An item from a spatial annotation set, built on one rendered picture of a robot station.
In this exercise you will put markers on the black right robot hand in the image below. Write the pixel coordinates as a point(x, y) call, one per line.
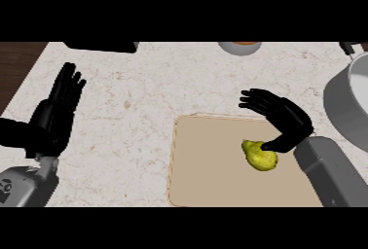
point(288, 116)

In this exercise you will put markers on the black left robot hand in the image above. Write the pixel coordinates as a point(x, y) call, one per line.
point(53, 113)

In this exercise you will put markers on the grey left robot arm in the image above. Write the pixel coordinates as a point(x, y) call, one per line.
point(26, 184)

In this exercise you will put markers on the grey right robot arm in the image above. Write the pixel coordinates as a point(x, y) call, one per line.
point(330, 173)

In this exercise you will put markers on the yellow-green pear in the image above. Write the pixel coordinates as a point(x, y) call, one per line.
point(260, 157)

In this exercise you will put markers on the grey metal pot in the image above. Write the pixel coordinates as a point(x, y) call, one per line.
point(350, 100)

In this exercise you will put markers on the beige tray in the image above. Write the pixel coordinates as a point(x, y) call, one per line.
point(230, 168)

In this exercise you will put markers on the black appliance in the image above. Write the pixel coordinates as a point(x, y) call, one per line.
point(103, 46)

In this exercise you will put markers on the grey bowl with orange content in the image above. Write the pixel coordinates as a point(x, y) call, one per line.
point(240, 47)

